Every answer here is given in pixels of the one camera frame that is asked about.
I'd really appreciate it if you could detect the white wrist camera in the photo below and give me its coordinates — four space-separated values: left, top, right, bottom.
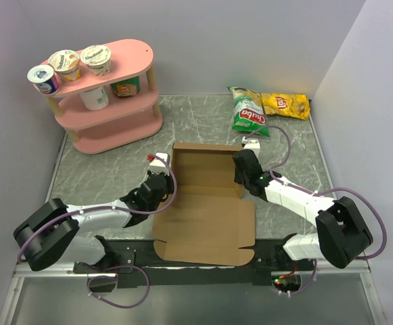
241 136 260 158
147 152 170 175

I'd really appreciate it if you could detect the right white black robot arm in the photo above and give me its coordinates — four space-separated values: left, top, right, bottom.
233 149 373 270

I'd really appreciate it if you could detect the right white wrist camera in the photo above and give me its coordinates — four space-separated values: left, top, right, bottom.
241 136 260 158

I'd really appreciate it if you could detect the pink three-tier shelf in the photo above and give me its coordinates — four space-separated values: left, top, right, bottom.
45 39 163 154

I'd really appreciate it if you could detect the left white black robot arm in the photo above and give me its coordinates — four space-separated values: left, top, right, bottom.
14 172 177 272

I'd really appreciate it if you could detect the yellow Lays chips bag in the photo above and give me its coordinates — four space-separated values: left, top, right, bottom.
261 93 310 121

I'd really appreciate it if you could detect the white plastic cup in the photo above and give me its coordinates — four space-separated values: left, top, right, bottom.
80 86 109 111

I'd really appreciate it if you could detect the green Chuba chips bag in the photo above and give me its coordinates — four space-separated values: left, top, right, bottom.
227 87 269 136

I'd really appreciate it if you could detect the blue white yogurt cup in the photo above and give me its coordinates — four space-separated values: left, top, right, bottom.
27 64 59 95

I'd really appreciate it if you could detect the brown cardboard box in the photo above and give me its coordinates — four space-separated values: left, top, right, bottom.
152 142 256 266

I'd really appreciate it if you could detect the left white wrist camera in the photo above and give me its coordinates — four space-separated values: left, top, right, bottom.
147 152 170 175

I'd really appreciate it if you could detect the orange Chobani yogurt cup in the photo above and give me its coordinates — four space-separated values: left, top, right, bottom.
47 49 82 81

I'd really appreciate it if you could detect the green snack cup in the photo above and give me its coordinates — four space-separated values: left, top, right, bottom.
110 77 140 98

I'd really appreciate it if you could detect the white Chobani yogurt cup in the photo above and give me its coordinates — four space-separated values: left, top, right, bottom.
80 45 112 76

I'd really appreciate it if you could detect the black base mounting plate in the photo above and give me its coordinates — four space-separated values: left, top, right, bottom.
73 239 313 288

